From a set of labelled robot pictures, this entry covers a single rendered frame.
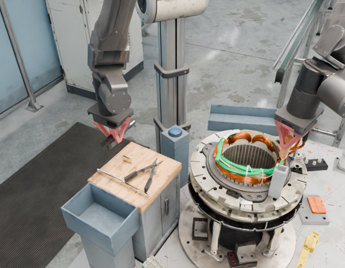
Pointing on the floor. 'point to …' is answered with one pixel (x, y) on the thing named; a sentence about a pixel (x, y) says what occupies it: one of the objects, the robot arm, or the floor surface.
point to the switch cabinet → (77, 53)
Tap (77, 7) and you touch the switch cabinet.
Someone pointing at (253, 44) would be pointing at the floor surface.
